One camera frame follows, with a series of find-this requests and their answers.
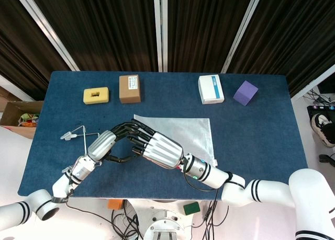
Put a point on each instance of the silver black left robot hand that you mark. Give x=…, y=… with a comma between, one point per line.
x=100, y=146

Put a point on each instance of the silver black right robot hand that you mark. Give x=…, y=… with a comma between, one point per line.
x=163, y=149

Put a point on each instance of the white mesh bag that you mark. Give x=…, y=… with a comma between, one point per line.
x=189, y=130

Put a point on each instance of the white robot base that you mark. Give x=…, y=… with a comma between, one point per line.
x=165, y=221

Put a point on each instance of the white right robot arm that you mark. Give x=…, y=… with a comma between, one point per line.
x=264, y=193

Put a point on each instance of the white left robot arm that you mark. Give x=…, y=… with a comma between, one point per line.
x=61, y=185

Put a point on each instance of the open cardboard box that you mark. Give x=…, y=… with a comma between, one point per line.
x=13, y=113

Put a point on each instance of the clear plastic hanger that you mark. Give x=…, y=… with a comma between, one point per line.
x=84, y=135

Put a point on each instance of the yellow sponge block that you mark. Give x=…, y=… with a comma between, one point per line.
x=95, y=95

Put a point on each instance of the orange block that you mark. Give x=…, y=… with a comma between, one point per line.
x=115, y=204

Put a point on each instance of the brown cardboard box with label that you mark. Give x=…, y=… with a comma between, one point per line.
x=129, y=89

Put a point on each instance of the green block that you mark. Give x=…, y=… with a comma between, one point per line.
x=191, y=208

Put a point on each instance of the white box with blue stripe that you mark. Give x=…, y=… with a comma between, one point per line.
x=210, y=89

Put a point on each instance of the colourful packets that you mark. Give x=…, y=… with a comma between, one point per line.
x=28, y=119

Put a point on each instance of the blue felt table mat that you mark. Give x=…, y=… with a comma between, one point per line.
x=248, y=140

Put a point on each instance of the purple foam block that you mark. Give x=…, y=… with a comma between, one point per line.
x=245, y=93

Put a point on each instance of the black curtain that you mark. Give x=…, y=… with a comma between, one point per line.
x=110, y=28

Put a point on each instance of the black and white shoe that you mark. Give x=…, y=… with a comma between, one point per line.
x=323, y=128

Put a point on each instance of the black device with buttons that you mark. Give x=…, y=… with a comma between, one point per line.
x=323, y=109

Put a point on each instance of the white frame post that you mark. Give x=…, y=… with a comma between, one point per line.
x=47, y=28
x=160, y=28
x=243, y=28

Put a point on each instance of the white frame beam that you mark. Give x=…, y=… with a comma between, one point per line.
x=314, y=81

